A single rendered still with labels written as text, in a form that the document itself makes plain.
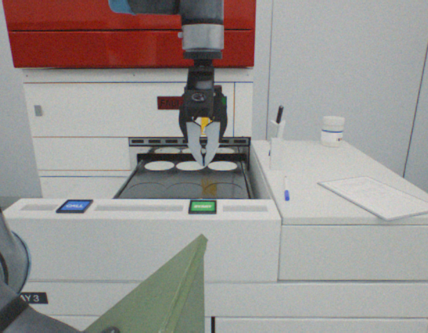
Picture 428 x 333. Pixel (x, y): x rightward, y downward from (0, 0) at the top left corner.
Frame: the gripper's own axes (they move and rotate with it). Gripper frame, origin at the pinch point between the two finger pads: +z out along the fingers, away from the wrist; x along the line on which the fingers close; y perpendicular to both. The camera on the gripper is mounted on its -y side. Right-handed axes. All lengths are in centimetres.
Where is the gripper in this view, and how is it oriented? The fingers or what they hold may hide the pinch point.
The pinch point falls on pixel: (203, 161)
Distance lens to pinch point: 63.5
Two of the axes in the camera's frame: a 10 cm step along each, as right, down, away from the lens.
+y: -0.1, -3.1, 9.5
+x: -10.0, 0.1, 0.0
